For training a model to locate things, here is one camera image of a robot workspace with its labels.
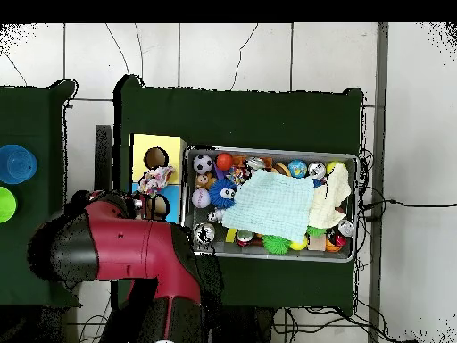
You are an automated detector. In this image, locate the colourful paper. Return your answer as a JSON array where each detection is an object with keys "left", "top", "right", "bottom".
[{"left": 137, "top": 164, "right": 176, "bottom": 197}]

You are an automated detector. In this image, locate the shallow metal mesh bin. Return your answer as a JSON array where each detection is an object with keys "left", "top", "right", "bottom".
[{"left": 179, "top": 144, "right": 359, "bottom": 264}]

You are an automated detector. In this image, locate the wooden box with three holes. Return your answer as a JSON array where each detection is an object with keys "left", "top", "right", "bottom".
[{"left": 129, "top": 133, "right": 187, "bottom": 224}]

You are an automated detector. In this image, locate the blue fuzzy toy with eyes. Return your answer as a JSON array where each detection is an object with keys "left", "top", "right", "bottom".
[{"left": 208, "top": 177, "right": 238, "bottom": 210}]

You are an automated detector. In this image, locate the orange ball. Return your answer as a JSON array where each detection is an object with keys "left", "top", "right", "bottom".
[{"left": 215, "top": 152, "right": 235, "bottom": 172}]

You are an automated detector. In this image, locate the white baseball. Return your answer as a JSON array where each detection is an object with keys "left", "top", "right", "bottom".
[{"left": 191, "top": 188, "right": 212, "bottom": 209}]

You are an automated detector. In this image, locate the black and white soccer ball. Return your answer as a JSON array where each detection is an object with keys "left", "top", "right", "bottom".
[{"left": 192, "top": 154, "right": 214, "bottom": 175}]

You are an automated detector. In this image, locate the light blue muslin cloth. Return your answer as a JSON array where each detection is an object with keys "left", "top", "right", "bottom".
[{"left": 221, "top": 168, "right": 316, "bottom": 244}]

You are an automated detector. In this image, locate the globe print ball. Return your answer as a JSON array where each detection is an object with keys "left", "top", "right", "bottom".
[{"left": 287, "top": 159, "right": 309, "bottom": 179}]

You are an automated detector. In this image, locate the green spiky ball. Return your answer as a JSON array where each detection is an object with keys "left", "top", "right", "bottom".
[{"left": 262, "top": 234, "right": 292, "bottom": 256}]

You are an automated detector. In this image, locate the dark green tablecloth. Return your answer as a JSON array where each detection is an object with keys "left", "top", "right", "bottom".
[
  {"left": 0, "top": 79, "right": 81, "bottom": 310},
  {"left": 111, "top": 73, "right": 365, "bottom": 311}
]

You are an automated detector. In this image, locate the cream muslin cloth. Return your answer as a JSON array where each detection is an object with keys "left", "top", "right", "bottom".
[{"left": 307, "top": 162, "right": 353, "bottom": 230}]

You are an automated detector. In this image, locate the blue plastic cup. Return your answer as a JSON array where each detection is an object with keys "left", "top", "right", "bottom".
[{"left": 0, "top": 144, "right": 38, "bottom": 186}]

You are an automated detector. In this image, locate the green plastic cup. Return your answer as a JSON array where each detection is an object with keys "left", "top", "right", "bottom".
[{"left": 0, "top": 186, "right": 18, "bottom": 224}]

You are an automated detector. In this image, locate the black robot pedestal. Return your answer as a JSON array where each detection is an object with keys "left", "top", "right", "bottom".
[{"left": 213, "top": 306, "right": 276, "bottom": 343}]

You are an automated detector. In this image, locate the black cable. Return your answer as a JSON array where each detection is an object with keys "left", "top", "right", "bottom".
[{"left": 360, "top": 197, "right": 457, "bottom": 222}]

